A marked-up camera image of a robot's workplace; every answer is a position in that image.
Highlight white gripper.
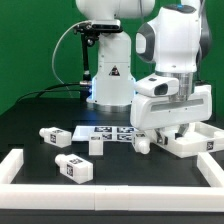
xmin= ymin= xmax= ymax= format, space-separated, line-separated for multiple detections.
xmin=130 ymin=85 xmax=212 ymax=145

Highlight white square tabletop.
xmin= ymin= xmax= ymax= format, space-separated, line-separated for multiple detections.
xmin=146 ymin=122 xmax=224 ymax=158

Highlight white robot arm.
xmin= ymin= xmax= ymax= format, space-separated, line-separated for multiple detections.
xmin=75 ymin=0 xmax=212 ymax=135

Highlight white marker sheet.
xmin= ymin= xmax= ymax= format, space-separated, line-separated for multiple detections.
xmin=72 ymin=126 xmax=145 ymax=142

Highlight white U-shaped fence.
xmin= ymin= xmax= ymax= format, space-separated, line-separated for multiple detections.
xmin=0 ymin=149 xmax=224 ymax=212

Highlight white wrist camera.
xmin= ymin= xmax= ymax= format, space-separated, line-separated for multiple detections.
xmin=135 ymin=74 xmax=179 ymax=98

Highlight black cables on table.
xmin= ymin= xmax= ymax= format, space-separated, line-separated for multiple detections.
xmin=16 ymin=82 xmax=92 ymax=104

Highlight black camera on stand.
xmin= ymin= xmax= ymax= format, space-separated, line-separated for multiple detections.
xmin=73 ymin=19 xmax=123 ymax=87

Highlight grey camera cable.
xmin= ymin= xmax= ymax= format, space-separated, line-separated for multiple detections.
xmin=51 ymin=20 xmax=91 ymax=96

